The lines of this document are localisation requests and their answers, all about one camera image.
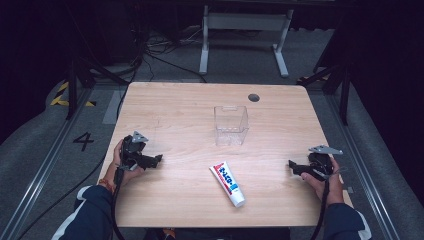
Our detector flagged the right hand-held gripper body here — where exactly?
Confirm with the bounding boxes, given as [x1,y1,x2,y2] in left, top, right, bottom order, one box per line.
[307,144,344,182]

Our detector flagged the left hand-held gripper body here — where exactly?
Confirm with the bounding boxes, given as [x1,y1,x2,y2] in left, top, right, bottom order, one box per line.
[119,130,150,171]

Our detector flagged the white toothpaste tube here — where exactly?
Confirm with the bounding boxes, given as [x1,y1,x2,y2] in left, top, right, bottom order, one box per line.
[209,161,247,208]

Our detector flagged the clear plastic box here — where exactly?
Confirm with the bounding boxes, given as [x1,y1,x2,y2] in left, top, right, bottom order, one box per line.
[213,105,250,148]

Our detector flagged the person's left hand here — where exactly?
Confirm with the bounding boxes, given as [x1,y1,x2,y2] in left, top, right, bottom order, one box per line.
[112,138,146,187]

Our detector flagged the person's right hand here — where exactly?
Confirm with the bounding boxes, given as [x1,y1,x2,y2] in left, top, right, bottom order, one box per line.
[300,157,345,206]

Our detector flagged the black metal stand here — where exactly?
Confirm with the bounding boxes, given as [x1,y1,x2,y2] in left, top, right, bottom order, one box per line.
[65,39,130,121]
[297,49,352,127]

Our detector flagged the orange bracelet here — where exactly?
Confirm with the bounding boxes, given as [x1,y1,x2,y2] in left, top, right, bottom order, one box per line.
[97,178,116,194]

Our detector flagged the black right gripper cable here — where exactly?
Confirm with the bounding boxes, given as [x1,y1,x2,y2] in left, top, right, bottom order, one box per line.
[309,179,331,240]

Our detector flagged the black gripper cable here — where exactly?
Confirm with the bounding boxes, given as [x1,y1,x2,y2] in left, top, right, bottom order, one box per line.
[111,167,127,240]
[309,179,331,240]

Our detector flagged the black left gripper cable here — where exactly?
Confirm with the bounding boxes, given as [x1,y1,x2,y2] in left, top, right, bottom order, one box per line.
[111,167,127,240]

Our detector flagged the black floor cable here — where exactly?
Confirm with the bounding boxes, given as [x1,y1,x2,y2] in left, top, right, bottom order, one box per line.
[15,153,108,240]

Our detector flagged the bundle of floor cables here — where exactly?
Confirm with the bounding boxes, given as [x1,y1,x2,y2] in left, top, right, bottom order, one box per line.
[133,26,208,84]

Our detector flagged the white metal table frame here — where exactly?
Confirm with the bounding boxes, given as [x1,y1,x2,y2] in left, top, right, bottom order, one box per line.
[198,4,295,79]

